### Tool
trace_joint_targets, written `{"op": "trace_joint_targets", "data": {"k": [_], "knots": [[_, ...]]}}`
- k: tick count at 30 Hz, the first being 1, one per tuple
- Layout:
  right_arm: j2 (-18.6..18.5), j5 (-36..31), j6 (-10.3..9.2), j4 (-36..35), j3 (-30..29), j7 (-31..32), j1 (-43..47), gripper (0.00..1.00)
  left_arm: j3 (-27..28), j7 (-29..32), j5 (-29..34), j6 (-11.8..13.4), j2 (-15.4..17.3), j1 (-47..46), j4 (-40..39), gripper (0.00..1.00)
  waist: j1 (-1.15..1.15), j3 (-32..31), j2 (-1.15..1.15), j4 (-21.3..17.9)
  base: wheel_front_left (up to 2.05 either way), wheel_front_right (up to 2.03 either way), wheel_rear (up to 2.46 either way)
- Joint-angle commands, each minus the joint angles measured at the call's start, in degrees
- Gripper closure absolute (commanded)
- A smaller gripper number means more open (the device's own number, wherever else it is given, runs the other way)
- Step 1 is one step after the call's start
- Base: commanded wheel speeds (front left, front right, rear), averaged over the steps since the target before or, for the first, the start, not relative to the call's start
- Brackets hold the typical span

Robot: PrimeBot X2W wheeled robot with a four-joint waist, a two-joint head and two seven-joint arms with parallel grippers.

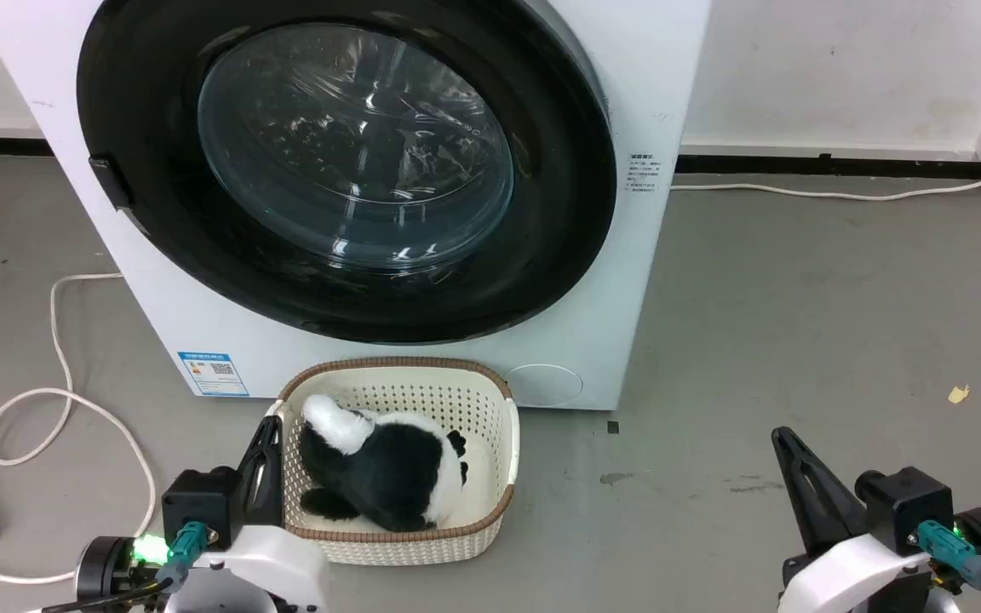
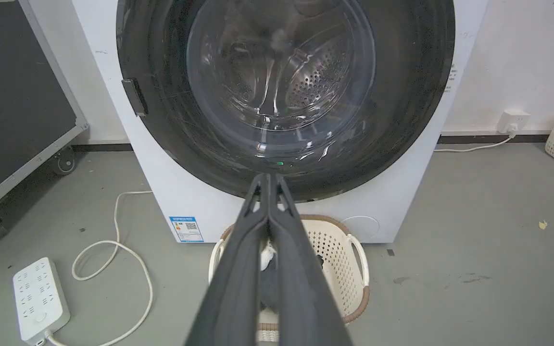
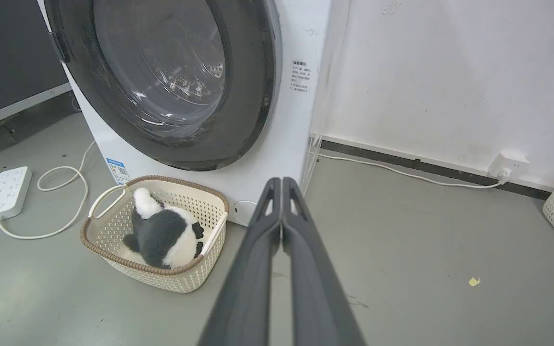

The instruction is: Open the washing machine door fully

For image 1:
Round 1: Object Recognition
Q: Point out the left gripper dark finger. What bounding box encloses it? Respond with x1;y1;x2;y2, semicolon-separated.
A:
237;426;265;525
259;415;284;525

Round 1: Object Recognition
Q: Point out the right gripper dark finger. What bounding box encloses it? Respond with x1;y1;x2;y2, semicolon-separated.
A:
776;426;869;550
772;428;840;558

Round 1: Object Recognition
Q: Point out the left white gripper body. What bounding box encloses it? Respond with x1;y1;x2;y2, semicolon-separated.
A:
75;523;331;613

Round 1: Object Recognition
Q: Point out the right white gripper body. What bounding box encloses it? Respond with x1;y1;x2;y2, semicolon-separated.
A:
778;507;981;613

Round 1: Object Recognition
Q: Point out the round black glass washer door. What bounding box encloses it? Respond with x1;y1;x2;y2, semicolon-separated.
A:
77;0;618;345

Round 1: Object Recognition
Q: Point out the white front-load washing machine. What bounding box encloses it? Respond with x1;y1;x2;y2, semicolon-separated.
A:
0;0;713;412

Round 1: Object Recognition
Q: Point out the blue energy label sticker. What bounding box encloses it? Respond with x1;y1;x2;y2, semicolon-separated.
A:
177;351;250;398

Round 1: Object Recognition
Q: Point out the black and white panda plush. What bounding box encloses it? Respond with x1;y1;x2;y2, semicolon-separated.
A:
298;393;469;533

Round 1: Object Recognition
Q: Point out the white perforated laundry basket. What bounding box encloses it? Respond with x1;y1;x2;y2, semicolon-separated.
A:
266;357;521;566

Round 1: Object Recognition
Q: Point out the round white filter cover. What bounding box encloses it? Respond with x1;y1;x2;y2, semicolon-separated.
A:
505;364;585;407

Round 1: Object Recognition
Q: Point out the small printed text sticker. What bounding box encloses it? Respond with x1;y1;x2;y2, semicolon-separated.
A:
627;153;662;195

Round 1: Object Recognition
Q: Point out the left teal plug black cable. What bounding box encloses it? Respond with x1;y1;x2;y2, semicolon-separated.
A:
39;520;210;613

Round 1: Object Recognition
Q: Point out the teal plug black cable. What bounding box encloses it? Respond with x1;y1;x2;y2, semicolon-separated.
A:
39;520;210;613
915;520;981;613

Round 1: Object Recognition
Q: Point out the right teal plug black cable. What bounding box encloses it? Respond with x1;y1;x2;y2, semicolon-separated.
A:
915;520;981;613

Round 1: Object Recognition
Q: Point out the long looped white floor cable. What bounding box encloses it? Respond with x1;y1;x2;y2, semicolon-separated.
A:
0;272;158;586

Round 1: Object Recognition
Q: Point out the thin white washer power cord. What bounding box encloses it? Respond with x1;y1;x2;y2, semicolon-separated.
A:
670;163;981;203

